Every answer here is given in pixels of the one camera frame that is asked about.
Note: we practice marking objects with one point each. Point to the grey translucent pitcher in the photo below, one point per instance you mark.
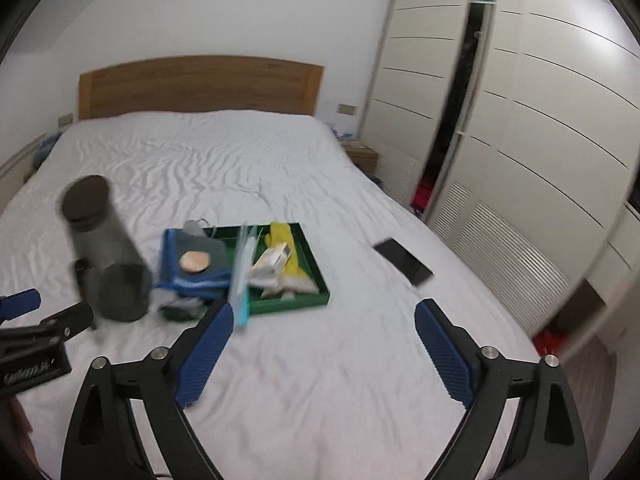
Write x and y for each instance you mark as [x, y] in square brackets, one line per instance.
[110, 280]

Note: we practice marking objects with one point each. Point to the red bag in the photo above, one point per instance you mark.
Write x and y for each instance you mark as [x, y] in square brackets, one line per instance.
[547, 342]

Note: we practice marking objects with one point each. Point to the white quilted duvet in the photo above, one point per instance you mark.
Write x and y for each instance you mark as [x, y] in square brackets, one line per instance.
[275, 170]

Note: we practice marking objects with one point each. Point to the person's left hand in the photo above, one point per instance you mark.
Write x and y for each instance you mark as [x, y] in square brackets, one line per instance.
[15, 430]

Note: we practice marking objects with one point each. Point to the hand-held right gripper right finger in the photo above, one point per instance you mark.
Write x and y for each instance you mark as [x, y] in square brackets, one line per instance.
[445, 355]

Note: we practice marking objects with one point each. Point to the blue crumpled cloth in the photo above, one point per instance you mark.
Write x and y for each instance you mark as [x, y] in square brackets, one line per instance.
[47, 147]

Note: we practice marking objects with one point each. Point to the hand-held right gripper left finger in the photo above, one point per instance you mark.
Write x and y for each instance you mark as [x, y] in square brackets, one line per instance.
[205, 355]

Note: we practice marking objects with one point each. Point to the wooden nightstand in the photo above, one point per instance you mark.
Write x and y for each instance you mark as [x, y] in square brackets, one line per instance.
[362, 155]

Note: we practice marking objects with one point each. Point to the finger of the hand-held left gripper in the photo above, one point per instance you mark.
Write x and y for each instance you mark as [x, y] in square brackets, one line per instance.
[65, 325]
[22, 302]

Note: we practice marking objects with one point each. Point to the green tray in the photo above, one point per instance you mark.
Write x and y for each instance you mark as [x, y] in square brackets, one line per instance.
[290, 305]

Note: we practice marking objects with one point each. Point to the black smartphone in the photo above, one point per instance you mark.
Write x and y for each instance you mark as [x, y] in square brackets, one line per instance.
[402, 260]

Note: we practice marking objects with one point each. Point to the long clear plastic bag pack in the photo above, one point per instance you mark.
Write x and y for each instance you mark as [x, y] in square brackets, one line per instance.
[240, 285]

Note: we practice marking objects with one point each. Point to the grey face mask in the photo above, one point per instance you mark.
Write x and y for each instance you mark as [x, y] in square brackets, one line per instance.
[192, 228]

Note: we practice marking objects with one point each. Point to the blue and grey towel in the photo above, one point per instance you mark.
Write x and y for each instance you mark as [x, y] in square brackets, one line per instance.
[217, 262]

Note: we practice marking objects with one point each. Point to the wooden bed headboard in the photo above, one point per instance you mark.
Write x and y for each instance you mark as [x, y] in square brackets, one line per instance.
[200, 85]

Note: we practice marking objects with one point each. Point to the white wardrobe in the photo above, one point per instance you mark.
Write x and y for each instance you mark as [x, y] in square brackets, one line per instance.
[550, 110]

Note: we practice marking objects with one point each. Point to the yellow towel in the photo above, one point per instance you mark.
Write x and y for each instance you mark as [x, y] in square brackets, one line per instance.
[295, 267]

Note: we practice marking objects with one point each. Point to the red clothing pile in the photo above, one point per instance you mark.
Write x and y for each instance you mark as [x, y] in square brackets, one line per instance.
[424, 197]

